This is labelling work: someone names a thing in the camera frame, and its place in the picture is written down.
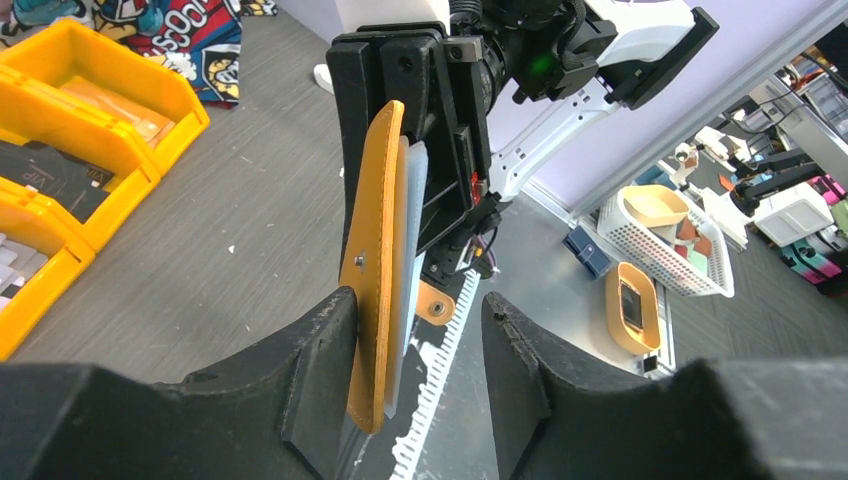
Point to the right yellow bin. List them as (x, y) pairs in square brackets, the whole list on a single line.
[(69, 49)]

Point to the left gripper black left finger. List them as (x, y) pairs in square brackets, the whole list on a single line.
[(274, 410)]

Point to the yellow card holder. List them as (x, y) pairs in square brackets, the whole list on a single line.
[(378, 264)]

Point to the pastel toy suitcases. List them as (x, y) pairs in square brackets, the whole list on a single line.
[(814, 244)]

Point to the black items in middle bin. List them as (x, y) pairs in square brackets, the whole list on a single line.
[(76, 185)]

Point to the cards in left bin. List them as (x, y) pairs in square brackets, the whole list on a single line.
[(19, 264)]

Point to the left yellow bin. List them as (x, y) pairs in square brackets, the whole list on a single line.
[(28, 222)]

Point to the yellow bin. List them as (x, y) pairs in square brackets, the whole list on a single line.
[(33, 113), (69, 49), (28, 222)]

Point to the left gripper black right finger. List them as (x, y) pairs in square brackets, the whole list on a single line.
[(559, 412)]

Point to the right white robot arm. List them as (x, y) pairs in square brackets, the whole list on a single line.
[(494, 88)]

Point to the tan oval wooden tray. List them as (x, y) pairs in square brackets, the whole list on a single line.
[(632, 309)]

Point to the white perforated basket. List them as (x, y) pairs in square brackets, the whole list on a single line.
[(670, 238)]

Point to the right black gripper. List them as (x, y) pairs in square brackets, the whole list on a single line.
[(438, 79)]

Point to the middle yellow bin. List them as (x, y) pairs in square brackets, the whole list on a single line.
[(33, 113)]

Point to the colourful comic print shorts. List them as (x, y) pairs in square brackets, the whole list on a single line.
[(198, 39)]

